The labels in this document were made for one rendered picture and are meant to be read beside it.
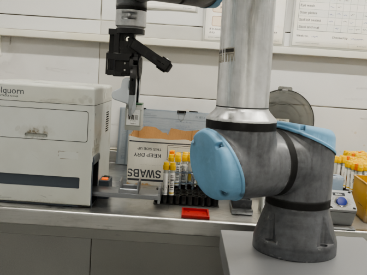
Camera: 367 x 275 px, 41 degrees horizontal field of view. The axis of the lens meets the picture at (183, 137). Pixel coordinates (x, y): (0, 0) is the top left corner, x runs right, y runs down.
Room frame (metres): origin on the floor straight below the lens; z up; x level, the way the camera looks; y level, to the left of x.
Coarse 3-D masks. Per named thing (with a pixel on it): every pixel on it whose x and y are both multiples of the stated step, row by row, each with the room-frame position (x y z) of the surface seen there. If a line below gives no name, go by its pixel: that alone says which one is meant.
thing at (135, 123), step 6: (126, 108) 1.21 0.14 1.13; (138, 108) 1.21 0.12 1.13; (126, 114) 1.21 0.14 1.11; (138, 114) 1.21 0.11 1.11; (126, 120) 1.21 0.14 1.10; (132, 120) 1.21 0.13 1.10; (138, 120) 1.21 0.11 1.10; (126, 126) 1.21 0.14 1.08; (132, 126) 1.21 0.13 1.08; (138, 126) 1.21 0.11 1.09
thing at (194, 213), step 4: (184, 208) 1.22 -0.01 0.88; (188, 208) 1.22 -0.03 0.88; (192, 208) 1.22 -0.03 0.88; (196, 208) 1.22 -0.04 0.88; (200, 208) 1.23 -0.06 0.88; (184, 212) 1.20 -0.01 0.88; (188, 212) 1.21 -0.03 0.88; (192, 212) 1.21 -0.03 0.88; (196, 212) 1.21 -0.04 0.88; (200, 212) 1.21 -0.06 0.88; (204, 212) 1.21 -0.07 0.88; (208, 212) 1.20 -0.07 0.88; (184, 216) 1.16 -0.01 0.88; (188, 216) 1.16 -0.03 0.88; (192, 216) 1.16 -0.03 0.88; (196, 216) 1.16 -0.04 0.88; (200, 216) 1.16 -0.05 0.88; (204, 216) 1.16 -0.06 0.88; (208, 216) 1.16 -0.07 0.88
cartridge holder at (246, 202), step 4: (240, 200) 1.24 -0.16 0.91; (244, 200) 1.24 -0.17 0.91; (248, 200) 1.24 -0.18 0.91; (232, 204) 1.24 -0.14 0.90; (236, 204) 1.24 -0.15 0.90; (240, 204) 1.24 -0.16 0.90; (244, 204) 1.24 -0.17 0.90; (248, 204) 1.24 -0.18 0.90; (232, 208) 1.22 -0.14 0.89; (236, 208) 1.23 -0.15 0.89; (240, 208) 1.23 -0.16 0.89; (244, 208) 1.23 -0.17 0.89; (248, 208) 1.24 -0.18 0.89; (232, 212) 1.22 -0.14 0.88; (236, 212) 1.22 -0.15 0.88; (240, 212) 1.22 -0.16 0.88; (244, 212) 1.22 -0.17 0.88; (248, 212) 1.22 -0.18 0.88; (252, 212) 1.22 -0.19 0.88
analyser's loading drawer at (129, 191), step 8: (120, 184) 1.21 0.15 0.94; (128, 184) 1.26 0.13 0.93; (136, 184) 1.26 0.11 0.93; (160, 184) 1.24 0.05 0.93; (96, 192) 1.20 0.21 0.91; (104, 192) 1.20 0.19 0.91; (112, 192) 1.21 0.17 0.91; (120, 192) 1.21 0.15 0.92; (128, 192) 1.21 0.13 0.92; (136, 192) 1.21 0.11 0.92; (144, 192) 1.23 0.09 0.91; (152, 192) 1.24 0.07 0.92; (160, 192) 1.20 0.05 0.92; (160, 200) 1.22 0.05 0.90
